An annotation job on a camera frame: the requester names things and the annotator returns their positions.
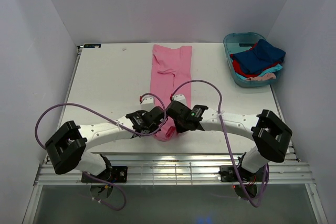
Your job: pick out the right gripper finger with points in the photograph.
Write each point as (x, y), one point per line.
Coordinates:
(173, 121)
(182, 129)

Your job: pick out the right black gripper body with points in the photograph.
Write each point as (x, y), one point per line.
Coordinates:
(175, 109)

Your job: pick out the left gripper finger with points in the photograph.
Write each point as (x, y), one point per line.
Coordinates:
(160, 122)
(145, 134)

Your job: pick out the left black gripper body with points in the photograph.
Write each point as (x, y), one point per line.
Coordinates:
(158, 115)

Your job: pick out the pink t shirt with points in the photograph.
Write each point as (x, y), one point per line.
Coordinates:
(170, 68)

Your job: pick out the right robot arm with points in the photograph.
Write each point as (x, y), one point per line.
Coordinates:
(269, 133)

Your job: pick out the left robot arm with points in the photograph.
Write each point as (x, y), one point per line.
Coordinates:
(69, 147)

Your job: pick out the teal plastic laundry basket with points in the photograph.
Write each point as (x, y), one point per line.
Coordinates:
(249, 54)

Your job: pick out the light pink garment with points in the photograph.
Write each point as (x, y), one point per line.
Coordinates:
(265, 77)

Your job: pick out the blue label sticker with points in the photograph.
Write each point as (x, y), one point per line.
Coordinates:
(92, 46)

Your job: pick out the dark blue t shirt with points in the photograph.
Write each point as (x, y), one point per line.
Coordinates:
(258, 58)

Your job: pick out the turquoise garment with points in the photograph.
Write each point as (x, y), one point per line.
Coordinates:
(273, 69)

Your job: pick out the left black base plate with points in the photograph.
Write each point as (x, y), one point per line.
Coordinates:
(114, 174)

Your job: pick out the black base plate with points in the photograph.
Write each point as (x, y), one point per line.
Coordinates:
(228, 174)
(114, 174)

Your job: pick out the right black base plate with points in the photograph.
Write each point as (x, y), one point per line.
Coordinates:
(228, 174)

